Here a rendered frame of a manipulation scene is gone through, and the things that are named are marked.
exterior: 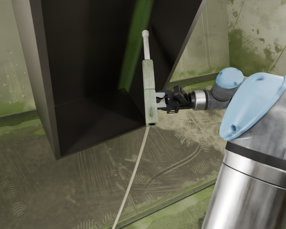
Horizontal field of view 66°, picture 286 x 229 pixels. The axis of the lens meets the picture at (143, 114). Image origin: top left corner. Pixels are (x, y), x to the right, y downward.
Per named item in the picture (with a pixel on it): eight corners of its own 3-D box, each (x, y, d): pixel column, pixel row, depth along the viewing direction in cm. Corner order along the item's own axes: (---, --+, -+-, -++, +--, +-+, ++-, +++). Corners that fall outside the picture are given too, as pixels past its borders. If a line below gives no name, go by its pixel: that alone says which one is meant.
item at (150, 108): (155, 139, 106) (158, 120, 85) (145, 139, 106) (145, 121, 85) (149, 57, 126) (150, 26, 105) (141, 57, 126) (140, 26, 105)
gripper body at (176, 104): (165, 114, 102) (191, 112, 102) (167, 106, 94) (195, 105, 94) (163, 99, 104) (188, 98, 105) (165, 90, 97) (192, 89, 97)
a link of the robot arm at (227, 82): (251, 70, 84) (239, 88, 95) (221, 62, 86) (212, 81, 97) (248, 89, 80) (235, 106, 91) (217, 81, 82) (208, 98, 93)
